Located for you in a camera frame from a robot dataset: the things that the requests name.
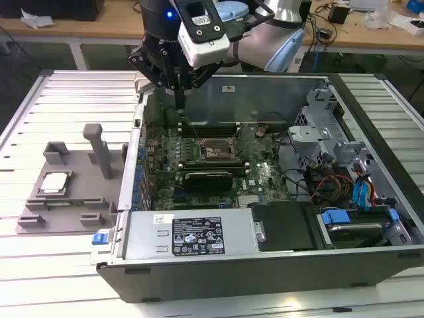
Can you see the blue disk carrier with disk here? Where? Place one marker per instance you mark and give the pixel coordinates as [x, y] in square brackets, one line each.
[334, 217]

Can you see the black graphics card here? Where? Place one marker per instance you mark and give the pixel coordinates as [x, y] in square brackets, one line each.
[208, 181]

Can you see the large black box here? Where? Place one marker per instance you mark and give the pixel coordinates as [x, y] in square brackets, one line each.
[49, 8]

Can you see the CPU socket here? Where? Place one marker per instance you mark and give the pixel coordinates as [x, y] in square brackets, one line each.
[217, 149]

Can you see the silver CPU chip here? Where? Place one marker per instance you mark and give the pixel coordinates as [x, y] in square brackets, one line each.
[54, 182]

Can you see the black cube adapter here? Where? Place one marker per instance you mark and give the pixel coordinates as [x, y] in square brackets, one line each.
[338, 14]

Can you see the black printed supply label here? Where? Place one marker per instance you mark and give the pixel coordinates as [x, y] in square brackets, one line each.
[198, 236]

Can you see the silver power supply unit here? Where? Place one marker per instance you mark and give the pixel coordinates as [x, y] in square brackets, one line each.
[145, 235]

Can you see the black plastic shroud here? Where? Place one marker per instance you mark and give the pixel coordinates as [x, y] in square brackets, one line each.
[281, 228]

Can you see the small white supply sticker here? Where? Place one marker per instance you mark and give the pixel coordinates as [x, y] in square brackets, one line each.
[163, 219]

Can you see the black RAM slot bank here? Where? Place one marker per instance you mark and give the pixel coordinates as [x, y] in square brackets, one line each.
[212, 165]
[205, 130]

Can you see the grey plastic parts rack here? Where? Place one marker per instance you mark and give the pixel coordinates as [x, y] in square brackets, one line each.
[79, 189]

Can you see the grey metal drive cage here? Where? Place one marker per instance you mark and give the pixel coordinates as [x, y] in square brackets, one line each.
[308, 136]

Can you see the green motherboard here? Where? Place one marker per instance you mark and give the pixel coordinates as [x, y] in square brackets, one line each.
[261, 179]

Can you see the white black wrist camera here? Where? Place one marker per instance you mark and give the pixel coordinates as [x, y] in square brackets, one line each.
[205, 46]

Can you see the blue case latch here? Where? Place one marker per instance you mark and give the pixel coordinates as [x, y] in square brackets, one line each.
[99, 239]

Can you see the round coin cell battery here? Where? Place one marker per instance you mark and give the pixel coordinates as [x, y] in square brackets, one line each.
[260, 131]

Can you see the clear plastic bag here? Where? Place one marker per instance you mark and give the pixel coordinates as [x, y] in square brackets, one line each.
[377, 18]

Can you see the crumpled white paper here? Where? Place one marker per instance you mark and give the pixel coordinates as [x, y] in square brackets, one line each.
[36, 20]

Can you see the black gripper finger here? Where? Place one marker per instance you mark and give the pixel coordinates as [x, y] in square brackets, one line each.
[145, 64]
[203, 77]

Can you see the black open PC case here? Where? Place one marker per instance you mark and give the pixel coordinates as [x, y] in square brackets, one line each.
[232, 281]

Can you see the small case wall sticker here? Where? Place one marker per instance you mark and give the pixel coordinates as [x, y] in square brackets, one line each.
[228, 88]

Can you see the white cardboard box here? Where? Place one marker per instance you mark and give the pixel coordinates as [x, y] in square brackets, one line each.
[402, 23]

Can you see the wooden desk with white legs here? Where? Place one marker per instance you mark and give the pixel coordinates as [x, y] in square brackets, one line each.
[99, 30]

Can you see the small black plug adapter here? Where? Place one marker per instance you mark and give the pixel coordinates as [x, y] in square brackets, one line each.
[325, 34]

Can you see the grey flat device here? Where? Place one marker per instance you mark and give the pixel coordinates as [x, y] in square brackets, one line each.
[367, 4]

